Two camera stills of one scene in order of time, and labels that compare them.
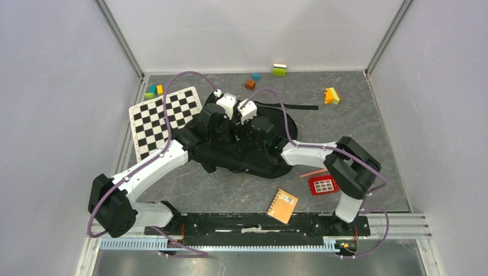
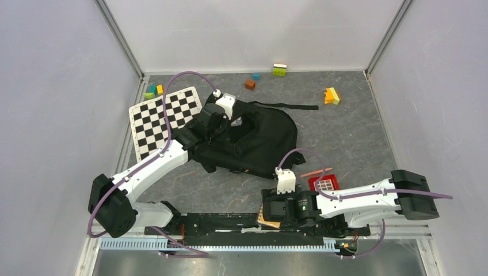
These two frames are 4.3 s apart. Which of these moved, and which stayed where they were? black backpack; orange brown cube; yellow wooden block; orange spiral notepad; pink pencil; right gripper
Moved: orange spiral notepad; right gripper
Stayed: orange brown cube; black backpack; yellow wooden block; pink pencil
